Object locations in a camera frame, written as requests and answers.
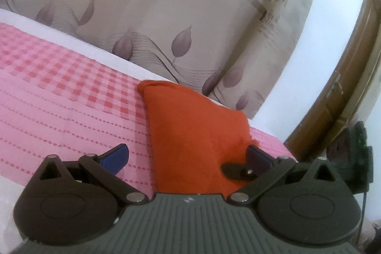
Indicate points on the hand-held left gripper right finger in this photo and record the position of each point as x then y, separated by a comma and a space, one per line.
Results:
257, 160

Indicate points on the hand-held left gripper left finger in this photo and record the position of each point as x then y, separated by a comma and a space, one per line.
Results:
116, 157

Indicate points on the orange small cloth garment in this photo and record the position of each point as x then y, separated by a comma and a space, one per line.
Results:
193, 135

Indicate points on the pink checked blanket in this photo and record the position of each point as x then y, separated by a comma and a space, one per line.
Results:
65, 99

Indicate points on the brown wooden door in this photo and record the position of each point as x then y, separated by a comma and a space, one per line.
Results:
351, 63

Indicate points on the beige leaf print curtain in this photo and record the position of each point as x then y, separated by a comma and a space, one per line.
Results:
154, 4

